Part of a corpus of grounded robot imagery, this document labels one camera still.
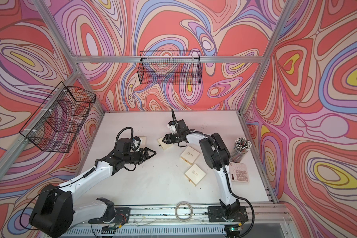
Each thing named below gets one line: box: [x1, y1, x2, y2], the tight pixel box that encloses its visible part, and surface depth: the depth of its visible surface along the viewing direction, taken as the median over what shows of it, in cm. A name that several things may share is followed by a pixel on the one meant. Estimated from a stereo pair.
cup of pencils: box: [230, 136, 253, 164], surface depth 83 cm
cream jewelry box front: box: [184, 163, 207, 187], surface depth 86 cm
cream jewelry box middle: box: [179, 145, 201, 166], surface depth 94 cm
